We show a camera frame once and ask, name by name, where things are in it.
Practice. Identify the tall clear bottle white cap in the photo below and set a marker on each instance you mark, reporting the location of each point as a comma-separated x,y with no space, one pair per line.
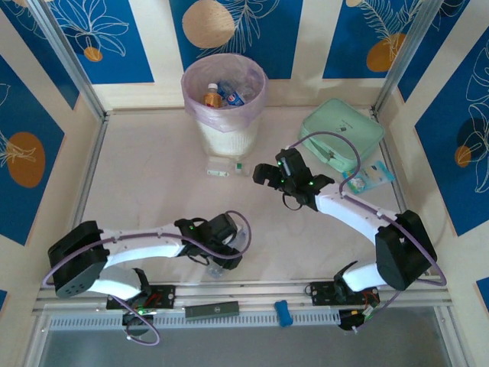
216,271

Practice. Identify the blue label bottle white cap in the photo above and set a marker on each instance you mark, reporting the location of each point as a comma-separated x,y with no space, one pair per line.
236,98

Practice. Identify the red orange label bottle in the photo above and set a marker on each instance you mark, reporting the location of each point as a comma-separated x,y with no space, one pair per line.
212,100

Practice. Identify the soda water bottle blue cap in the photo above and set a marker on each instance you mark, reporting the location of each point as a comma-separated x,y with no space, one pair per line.
224,87

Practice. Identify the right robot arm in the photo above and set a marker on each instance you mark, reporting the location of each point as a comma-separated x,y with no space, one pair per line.
405,252

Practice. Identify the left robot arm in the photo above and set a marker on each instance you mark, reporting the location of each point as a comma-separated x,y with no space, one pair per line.
76,264

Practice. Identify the white ribbed waste bin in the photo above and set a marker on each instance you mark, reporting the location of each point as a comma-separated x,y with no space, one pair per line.
229,139

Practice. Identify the pink plastic bin liner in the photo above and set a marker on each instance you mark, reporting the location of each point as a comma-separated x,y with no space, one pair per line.
193,89

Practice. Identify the clear bottle green band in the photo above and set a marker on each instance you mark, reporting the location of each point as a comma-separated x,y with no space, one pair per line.
240,168

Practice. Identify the small clear bottle green label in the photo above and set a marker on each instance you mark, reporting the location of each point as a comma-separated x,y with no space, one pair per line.
218,171

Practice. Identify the dark grey flat device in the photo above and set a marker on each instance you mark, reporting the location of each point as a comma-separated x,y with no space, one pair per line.
212,309

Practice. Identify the mint green zip pouch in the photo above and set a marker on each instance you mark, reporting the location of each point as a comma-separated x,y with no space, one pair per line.
344,122

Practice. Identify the blue bone-shaped object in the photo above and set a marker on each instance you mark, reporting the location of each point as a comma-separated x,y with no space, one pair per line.
283,313

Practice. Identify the blue white wipes packet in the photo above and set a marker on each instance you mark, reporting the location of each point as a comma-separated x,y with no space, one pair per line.
376,174

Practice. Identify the grey metal panel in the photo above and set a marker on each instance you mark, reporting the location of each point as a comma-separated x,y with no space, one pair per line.
244,349

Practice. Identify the aluminium cross rail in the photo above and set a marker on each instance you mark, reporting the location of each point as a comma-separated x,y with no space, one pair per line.
248,292

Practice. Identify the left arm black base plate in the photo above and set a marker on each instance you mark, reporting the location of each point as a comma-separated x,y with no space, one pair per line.
164,296

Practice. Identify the aluminium side rail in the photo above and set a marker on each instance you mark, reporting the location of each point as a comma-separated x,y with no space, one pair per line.
389,160
93,164

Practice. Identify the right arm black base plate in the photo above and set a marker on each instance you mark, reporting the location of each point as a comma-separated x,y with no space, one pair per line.
322,293

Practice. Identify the aluminium frame post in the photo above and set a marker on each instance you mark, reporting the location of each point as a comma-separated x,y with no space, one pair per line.
68,61
405,57

